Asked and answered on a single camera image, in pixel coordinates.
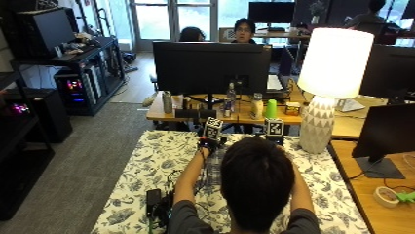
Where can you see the clear plastic bottle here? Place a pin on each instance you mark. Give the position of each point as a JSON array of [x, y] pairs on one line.
[[231, 94]]

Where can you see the wooden desk with tape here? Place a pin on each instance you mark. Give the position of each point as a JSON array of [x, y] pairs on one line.
[[375, 214]]

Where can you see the white marker cube glove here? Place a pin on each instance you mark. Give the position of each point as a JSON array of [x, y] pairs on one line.
[[273, 127], [213, 127]]

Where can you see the white table lamp patterned base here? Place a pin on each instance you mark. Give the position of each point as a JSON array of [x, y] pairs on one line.
[[329, 74]]

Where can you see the green plastic tool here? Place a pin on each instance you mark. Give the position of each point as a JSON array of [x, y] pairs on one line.
[[406, 197]]

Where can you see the white papers on desk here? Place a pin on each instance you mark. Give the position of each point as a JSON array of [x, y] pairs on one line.
[[351, 104]]

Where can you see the black shelf unit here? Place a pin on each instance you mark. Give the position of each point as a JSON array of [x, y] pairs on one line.
[[17, 162]]

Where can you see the wooden desk with bottles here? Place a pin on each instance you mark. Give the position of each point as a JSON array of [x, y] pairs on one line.
[[242, 115]]

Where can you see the black cabinet with pink light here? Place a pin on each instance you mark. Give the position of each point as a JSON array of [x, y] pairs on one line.
[[41, 113]]

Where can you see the small black box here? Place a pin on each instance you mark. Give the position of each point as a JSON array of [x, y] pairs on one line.
[[186, 113], [207, 113]]

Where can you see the roll of beige tape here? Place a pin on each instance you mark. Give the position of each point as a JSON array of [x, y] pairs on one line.
[[386, 197]]

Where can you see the black background monitor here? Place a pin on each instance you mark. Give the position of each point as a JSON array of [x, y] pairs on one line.
[[271, 12]]

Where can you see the floral white blue tablecloth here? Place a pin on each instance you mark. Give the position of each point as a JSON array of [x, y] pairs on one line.
[[142, 169]]

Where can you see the small dark bottle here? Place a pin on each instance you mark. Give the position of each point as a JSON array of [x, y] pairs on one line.
[[186, 102]]

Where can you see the black power adapter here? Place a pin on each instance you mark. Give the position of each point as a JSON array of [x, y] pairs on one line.
[[153, 199]]

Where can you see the slim drink can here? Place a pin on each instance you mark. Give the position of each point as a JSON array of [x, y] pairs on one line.
[[226, 109]]

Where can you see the grey metal tumbler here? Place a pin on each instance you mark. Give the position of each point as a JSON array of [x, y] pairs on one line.
[[166, 102]]

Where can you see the white marker cube right glove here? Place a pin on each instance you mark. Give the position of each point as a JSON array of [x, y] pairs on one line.
[[273, 127]]

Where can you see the green plastic cup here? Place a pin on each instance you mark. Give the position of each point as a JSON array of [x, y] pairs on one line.
[[270, 109]]

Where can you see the white marker cube left glove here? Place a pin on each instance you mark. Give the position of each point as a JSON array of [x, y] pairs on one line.
[[213, 127]]

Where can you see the large black monitor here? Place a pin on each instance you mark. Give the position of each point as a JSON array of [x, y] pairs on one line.
[[210, 68]]

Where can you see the black monitor behind lamp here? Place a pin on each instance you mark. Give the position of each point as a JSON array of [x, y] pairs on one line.
[[388, 71]]

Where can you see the black screen on rack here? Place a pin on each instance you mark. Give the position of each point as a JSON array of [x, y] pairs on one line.
[[45, 31]]

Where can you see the black metal equipment rack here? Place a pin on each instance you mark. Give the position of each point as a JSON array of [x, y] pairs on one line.
[[104, 58]]

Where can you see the open laptop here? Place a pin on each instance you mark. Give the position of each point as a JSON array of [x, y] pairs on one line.
[[274, 83]]

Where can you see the black monitor with flat stand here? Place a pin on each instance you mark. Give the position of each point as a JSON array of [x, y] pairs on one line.
[[387, 133]]

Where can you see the the person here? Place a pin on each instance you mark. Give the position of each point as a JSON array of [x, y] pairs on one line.
[[254, 195]]

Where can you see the computer tower with coloured lights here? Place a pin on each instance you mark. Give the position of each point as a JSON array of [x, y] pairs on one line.
[[74, 88]]

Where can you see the person's left hand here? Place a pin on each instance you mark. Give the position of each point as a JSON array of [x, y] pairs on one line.
[[209, 145]]

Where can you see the person's right hand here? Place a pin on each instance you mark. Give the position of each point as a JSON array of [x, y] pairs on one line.
[[274, 139]]

